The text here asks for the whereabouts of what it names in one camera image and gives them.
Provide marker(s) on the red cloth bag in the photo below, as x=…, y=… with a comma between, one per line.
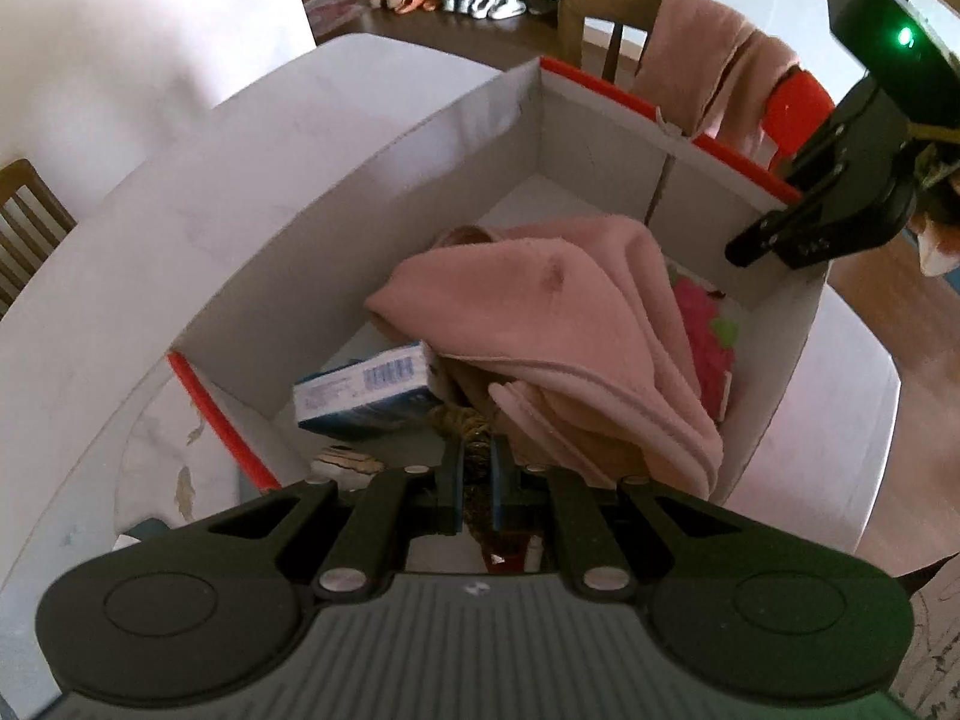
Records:
x=499, y=561

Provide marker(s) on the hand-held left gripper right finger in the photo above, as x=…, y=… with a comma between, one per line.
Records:
x=499, y=495

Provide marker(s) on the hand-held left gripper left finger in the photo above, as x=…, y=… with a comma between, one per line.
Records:
x=452, y=487

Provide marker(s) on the pink fleece blanket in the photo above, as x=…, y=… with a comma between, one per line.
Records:
x=540, y=292

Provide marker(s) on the mauve towel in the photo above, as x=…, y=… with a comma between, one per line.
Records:
x=697, y=52

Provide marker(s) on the blue white carton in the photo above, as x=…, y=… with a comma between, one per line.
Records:
x=360, y=390

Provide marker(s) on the pink plush fruit toy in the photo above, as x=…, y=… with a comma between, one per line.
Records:
x=705, y=345

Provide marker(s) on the wooden dining chair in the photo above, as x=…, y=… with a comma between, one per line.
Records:
x=30, y=195
x=592, y=0

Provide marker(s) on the patterned door rug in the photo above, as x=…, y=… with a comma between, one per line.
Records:
x=337, y=15

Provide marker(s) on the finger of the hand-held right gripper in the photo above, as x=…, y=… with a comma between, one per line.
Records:
x=814, y=150
x=772, y=229

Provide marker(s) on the red cardboard box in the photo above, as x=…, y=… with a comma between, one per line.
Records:
x=337, y=240

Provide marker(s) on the row of shoes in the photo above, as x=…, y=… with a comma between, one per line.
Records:
x=487, y=4

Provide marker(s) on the person's right hand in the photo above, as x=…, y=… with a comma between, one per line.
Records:
x=937, y=240

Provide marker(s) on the red cloth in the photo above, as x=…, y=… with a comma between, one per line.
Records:
x=799, y=101

